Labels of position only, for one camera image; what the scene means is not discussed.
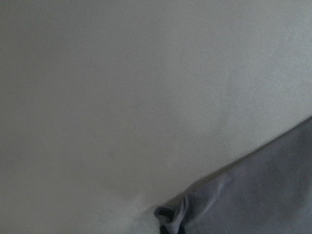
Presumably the brown paper table cover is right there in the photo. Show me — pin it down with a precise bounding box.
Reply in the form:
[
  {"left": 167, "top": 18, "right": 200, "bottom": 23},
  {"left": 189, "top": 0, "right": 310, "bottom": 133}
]
[{"left": 0, "top": 0, "right": 312, "bottom": 234}]

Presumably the dark brown t-shirt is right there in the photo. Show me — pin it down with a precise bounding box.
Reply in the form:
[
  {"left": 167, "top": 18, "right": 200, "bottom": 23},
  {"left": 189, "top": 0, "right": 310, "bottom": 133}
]
[{"left": 154, "top": 119, "right": 312, "bottom": 234}]

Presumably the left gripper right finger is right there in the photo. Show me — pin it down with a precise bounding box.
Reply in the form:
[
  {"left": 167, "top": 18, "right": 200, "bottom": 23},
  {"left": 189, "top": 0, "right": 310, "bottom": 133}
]
[{"left": 177, "top": 225, "right": 185, "bottom": 234}]

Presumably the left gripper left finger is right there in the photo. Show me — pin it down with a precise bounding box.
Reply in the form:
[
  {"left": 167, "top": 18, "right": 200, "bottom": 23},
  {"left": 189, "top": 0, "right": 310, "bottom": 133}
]
[{"left": 159, "top": 226, "right": 168, "bottom": 234}]

